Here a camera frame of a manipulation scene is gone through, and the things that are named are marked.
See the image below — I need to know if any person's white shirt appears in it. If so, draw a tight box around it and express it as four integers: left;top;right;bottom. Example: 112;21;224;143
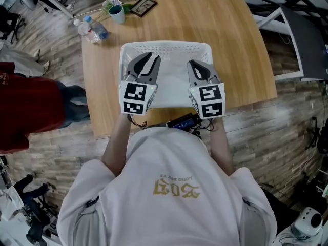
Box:
56;127;279;246

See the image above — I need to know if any white plastic basket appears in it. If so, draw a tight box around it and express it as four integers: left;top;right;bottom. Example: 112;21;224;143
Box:
119;40;213;109

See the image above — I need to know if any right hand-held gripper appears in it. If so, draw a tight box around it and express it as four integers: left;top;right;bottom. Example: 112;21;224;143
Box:
186;59;227;120

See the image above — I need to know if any artificial flower sprig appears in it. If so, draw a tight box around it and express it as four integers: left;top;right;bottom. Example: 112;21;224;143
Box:
98;0;134;17

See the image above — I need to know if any black and white equipment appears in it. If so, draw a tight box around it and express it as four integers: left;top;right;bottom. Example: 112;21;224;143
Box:
12;174;59;244

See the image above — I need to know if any black wrist cord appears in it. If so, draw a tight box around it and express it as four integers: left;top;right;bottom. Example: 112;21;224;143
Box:
127;113;148;128

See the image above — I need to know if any dark picture frame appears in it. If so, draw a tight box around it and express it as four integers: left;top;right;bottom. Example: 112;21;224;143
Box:
130;0;158;18

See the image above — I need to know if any black stand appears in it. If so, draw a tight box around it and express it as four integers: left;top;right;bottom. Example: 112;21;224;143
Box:
304;116;328;155

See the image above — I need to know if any black office chair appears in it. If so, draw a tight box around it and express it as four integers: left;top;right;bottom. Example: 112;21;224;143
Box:
0;5;26;45

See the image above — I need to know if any teal mug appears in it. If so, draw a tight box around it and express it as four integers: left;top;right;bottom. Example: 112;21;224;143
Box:
108;4;126;25

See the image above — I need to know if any dark table with white legs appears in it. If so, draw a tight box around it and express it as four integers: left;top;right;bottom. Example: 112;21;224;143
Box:
258;4;328;82

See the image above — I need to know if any person's right forearm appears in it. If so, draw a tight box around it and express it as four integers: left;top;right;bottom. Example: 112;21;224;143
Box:
209;116;235;176

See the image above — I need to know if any person's left forearm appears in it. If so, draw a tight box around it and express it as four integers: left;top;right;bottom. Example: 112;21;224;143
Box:
101;113;132;178

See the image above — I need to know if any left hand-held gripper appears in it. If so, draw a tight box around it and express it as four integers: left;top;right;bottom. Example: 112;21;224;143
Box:
118;51;162;116

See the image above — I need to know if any red label water bottle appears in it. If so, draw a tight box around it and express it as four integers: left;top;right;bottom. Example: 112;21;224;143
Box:
73;18;101;44

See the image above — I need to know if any white round camera device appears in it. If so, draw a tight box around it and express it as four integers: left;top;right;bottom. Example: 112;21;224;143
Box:
292;206;324;238

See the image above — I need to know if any black cable bundle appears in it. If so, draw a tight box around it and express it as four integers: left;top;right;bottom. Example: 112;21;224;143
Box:
191;116;218;138

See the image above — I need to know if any blue electronic device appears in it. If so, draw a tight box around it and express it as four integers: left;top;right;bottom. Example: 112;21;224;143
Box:
166;113;203;130

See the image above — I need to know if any wooden table with white legs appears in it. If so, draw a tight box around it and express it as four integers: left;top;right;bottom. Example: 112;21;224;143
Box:
81;0;278;139

